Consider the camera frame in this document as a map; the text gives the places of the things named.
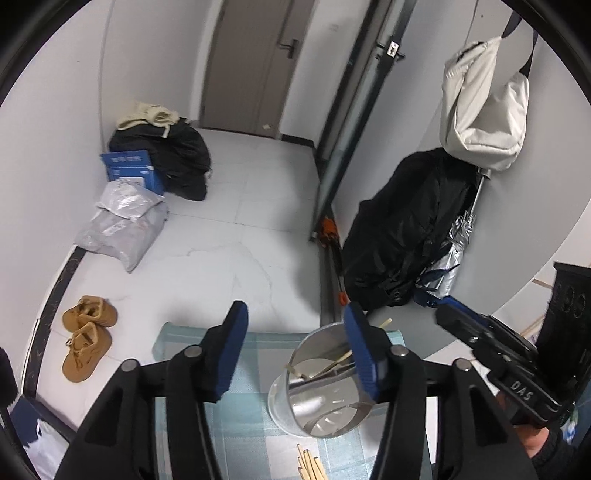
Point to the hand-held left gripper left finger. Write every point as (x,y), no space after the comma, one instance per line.
(233,350)

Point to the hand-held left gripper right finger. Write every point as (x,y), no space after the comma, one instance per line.
(362,350)

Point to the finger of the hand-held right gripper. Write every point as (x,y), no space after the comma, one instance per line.
(461,308)
(457,325)

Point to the light bamboo chopstick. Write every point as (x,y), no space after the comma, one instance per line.
(311,468)
(322,468)
(302,464)
(339,359)

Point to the white utensil holder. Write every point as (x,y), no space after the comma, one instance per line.
(323,406)

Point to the person's right forearm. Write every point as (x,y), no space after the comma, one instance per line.
(565,454)

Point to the person's right hand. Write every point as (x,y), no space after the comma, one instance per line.
(531,441)

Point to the light wooden strip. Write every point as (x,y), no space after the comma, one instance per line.
(533,326)

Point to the silver folding umbrella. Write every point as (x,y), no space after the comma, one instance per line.
(455,258)

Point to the small orange clip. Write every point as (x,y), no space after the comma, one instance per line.
(343,297)

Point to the teal checked tablecloth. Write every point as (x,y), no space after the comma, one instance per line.
(258,438)

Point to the black backpack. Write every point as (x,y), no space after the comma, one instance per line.
(406,221)

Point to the orange black tool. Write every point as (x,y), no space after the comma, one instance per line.
(328,230)

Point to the brown suede shoe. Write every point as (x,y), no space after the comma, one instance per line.
(90,314)
(85,353)

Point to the grey plastic parcel bag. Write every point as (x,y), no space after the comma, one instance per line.
(129,198)
(120,240)

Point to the white padded bag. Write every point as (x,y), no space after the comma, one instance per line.
(485,110)

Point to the black bag with beige cloth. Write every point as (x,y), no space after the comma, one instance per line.
(184,157)

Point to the blue cardboard box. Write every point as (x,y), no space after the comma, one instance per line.
(134,166)

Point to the dark blue box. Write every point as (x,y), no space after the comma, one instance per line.
(27,410)

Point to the dark framed glass door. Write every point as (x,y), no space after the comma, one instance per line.
(351,115)

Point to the black fuzzy object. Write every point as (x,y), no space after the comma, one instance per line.
(5,374)

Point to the beige knitted cloth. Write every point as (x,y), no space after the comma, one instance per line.
(147,115)

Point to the black door latch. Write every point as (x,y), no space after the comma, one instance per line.
(392,50)

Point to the grey door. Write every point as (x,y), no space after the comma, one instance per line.
(244,64)

